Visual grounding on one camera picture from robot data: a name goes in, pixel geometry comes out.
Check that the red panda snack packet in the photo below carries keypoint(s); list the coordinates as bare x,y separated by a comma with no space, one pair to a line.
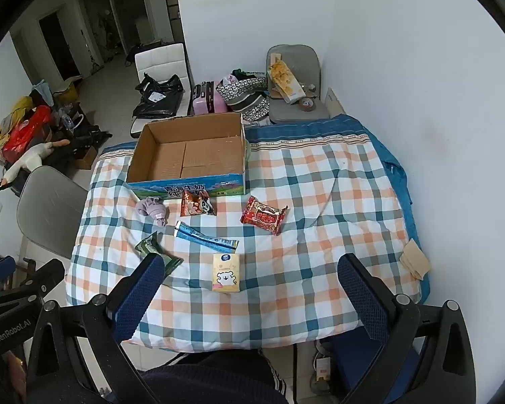
191,204

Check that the yellow snack box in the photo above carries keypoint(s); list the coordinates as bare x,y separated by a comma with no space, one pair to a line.
284,78

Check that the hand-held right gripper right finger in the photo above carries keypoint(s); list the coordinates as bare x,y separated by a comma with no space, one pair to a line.
362,298

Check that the white board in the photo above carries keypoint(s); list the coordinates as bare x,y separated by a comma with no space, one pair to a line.
334,101

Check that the white chair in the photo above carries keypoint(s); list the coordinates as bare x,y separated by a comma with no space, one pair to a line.
160,59

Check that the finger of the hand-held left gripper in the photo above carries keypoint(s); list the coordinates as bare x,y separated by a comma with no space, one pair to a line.
46,273
0,270

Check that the yellow tissue pack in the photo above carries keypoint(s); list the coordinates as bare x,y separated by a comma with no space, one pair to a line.
226,275

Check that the beige cloth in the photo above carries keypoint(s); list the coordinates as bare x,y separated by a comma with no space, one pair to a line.
415,261

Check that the plaid blanket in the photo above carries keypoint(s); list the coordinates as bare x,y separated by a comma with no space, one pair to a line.
320,219

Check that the glass sliding door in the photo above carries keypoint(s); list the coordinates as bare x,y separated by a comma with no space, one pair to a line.
126,8

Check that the black plastic bag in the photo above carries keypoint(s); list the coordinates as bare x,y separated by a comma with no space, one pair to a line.
160,107

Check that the green snack packet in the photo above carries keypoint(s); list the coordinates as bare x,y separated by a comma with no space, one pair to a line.
149,244

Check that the grey chair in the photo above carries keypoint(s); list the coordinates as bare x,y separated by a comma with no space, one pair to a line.
298,57
50,206

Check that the white goose plush toy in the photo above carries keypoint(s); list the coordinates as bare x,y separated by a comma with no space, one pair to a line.
33,160

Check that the blue stick packet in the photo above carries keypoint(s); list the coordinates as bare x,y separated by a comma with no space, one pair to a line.
202,237

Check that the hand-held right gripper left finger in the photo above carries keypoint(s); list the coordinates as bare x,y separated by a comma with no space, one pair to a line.
136,298

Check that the small brown cardboard box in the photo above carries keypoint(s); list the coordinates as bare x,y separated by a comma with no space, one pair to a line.
86,160

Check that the pink suitcase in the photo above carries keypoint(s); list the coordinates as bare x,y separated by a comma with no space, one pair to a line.
210,99

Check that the blue chair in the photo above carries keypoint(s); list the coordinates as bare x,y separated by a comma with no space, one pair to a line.
349,357

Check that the red patterned snack packet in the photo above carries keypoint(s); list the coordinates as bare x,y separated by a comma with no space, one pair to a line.
263,215

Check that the yellow plastic bag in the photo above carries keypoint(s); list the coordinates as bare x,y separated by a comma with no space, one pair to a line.
19,107

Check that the purple sock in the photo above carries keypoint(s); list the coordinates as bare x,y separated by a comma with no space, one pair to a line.
151,208

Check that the brown tape roll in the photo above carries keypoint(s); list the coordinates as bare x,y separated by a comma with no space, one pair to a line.
307,104

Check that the black white patterned tote bag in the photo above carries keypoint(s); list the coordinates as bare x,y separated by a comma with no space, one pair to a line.
244,105

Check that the printed cardboard box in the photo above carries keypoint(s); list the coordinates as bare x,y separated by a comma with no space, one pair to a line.
185,186

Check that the red plastic bag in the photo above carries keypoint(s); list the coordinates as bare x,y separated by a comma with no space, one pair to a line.
25,130

